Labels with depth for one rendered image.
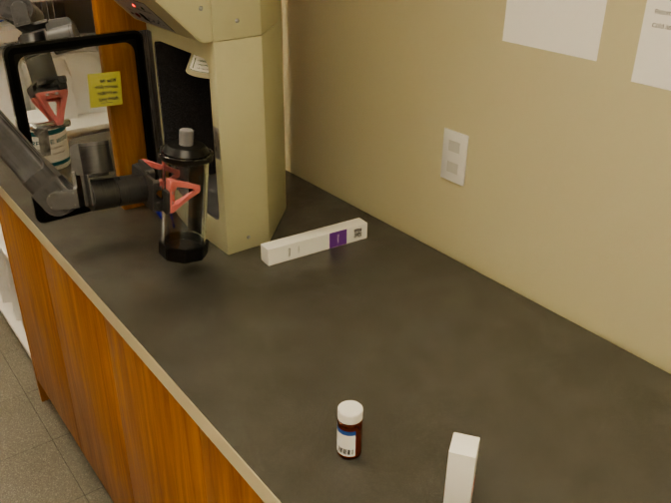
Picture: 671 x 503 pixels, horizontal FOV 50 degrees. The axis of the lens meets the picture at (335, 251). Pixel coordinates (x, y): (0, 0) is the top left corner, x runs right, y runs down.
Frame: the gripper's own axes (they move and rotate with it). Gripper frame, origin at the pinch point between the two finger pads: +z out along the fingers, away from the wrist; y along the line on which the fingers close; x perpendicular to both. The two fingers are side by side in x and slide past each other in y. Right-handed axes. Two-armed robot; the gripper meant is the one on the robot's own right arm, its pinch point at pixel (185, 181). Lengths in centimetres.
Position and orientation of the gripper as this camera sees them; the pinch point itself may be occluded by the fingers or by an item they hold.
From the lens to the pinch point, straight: 149.0
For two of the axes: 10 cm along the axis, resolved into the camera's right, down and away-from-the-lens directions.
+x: -0.9, 8.9, 4.5
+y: -5.9, -4.1, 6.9
